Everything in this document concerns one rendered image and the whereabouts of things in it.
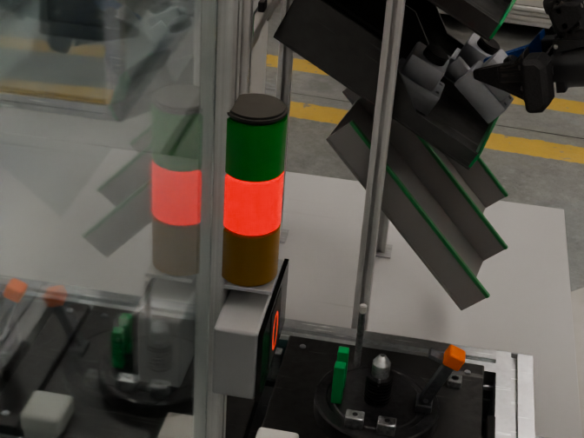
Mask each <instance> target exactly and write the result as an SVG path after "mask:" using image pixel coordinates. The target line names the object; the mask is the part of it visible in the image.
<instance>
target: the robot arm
mask: <svg viewBox="0 0 584 438"><path fill-rule="evenodd" d="M543 7H544V10H545V12H546V14H548V15H549V17H550V20H551V22H552V26H551V27H550V28H549V30H551V31H554V35H546V34H545V30H544V29H542V30H541V31H540V32H539V33H538V35H537V36H536V37H535V38H534V39H533V41H532V42H531V43H529V44H527V45H524V46H521V47H519V48H516V49H513V50H509V51H506V54H507V55H508V56H509V55H514V56H517V57H518V58H517V59H515V60H514V61H510V62H505V63H498V64H494V65H490V66H486V67H482V68H479V69H475V70H474V71H473V73H474V79H475V80H478V81H480V82H483V83H486V84H488V85H491V86H493V87H496V88H497V89H500V90H504V91H506V92H507V93H509V94H511V95H514V96H517V97H519V98H520V99H522V100H524V103H525V107H526V111H527V112H529V113H541V112H543V111H544V110H545V109H546V108H547V106H548V105H549V104H550V103H551V102H552V101H553V99H554V83H555V84H556V93H565V92H566V91H567V89H568V88H573V87H584V3H583V1H582V0H544V1H543Z"/></svg>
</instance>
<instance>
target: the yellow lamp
mask: <svg viewBox="0 0 584 438"><path fill-rule="evenodd" d="M280 228H281V224H280V225H279V227H278V228H277V229H276V230H274V231H272V232H270V233H268V234H266V235H261V236H244V235H239V234H237V233H234V232H232V231H230V230H228V229H226V228H225V229H223V242H222V277H223V278H224V279H225V280H227V281H228V282H231V283H233V284H235V285H239V286H244V287H255V286H261V285H264V284H266V283H268V282H271V281H272V280H274V278H275V277H276V275H277V270H278V256H279V242H280Z"/></svg>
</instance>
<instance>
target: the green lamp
mask: <svg viewBox="0 0 584 438"><path fill-rule="evenodd" d="M287 121H288V114H287V115H286V116H285V117H284V118H283V119H282V120H280V121H278V122H276V123H271V124H264V125H254V124H246V123H240V122H238V121H236V120H234V119H232V118H231V117H229V119H228V118H227V138H226V164H225V172H226V173H227V174H228V175H230V176H232V177H234V178H235V179H238V180H242V181H246V182H265V181H269V180H272V179H275V178H277V177H278V176H279V175H281V174H282V172H283V171H284V161H285V148H286V134H287Z"/></svg>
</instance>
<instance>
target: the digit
mask: <svg viewBox="0 0 584 438"><path fill-rule="evenodd" d="M281 299H282V288H281V290H280V293H279V296H278V298H277V301H276V304H275V308H274V311H273V314H272V320H271V334H270V348H269V367H270V364H271V362H272V359H273V356H274V353H275V348H276V345H277V343H278V338H279V326H280V313H281Z"/></svg>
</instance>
